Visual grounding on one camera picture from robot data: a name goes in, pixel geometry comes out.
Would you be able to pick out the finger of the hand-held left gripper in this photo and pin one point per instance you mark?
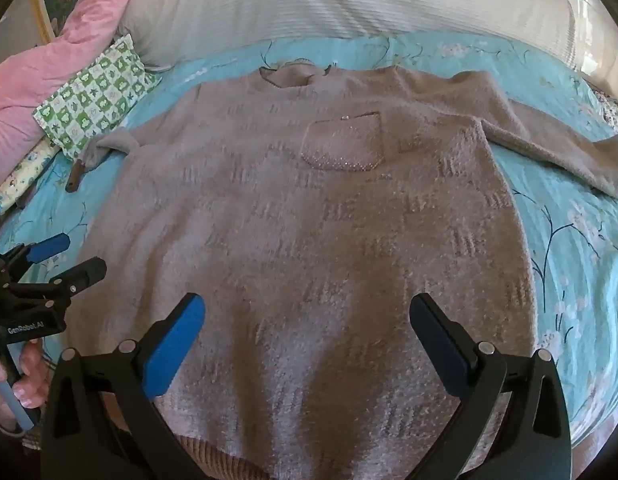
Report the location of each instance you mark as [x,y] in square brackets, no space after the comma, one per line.
[84,272]
[49,247]

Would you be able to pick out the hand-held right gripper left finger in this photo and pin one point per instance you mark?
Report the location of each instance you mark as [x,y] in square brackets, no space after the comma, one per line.
[174,345]

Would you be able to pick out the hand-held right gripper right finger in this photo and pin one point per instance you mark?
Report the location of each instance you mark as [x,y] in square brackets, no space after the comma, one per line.
[439,340]

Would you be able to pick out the beige knitted sweater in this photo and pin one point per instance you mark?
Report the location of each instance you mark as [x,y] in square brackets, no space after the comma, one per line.
[309,240]

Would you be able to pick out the person's left hand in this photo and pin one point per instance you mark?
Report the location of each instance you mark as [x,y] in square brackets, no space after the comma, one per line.
[34,375]

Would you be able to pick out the yellow floral cloth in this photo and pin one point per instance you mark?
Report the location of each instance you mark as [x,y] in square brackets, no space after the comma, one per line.
[24,175]

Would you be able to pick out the green white checkered pillow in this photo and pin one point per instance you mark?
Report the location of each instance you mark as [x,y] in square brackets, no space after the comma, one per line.
[94,95]

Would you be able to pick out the turquoise floral bed sheet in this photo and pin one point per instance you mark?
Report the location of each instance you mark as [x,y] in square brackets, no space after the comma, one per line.
[564,240]

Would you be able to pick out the pink quilt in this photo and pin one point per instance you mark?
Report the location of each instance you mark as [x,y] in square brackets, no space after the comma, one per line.
[64,50]

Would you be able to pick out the dark floral cloth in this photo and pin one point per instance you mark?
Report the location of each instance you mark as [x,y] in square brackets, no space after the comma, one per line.
[614,110]

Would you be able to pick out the white ribbed pillow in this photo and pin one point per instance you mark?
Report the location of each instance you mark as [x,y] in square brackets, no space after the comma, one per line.
[339,0]

